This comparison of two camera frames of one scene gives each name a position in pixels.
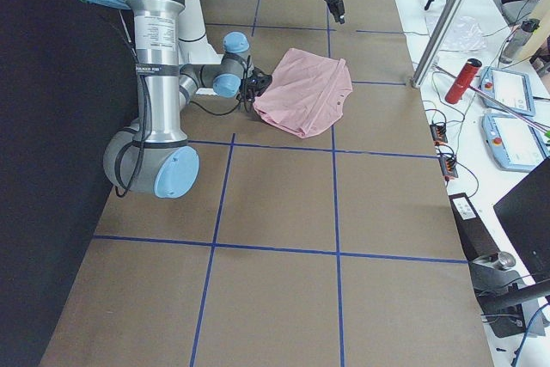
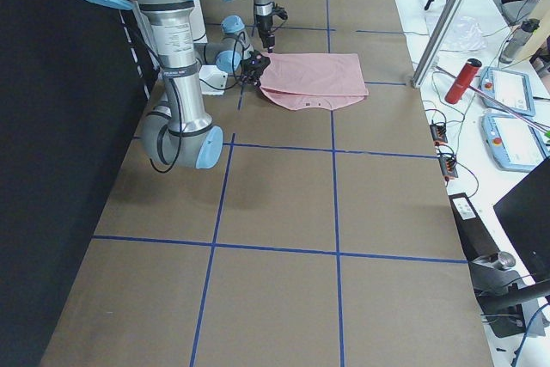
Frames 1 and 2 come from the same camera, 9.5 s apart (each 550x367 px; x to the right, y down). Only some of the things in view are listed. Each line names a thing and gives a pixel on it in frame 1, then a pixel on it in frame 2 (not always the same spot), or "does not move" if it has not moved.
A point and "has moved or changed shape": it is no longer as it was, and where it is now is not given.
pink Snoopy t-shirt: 308,93 has moved or changed shape
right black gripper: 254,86 → 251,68
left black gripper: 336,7 → 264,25
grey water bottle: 518,36 does not move
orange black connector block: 438,133 does not move
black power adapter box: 476,238 does not move
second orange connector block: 449,167 does not move
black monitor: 524,212 does not move
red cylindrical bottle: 463,81 does not move
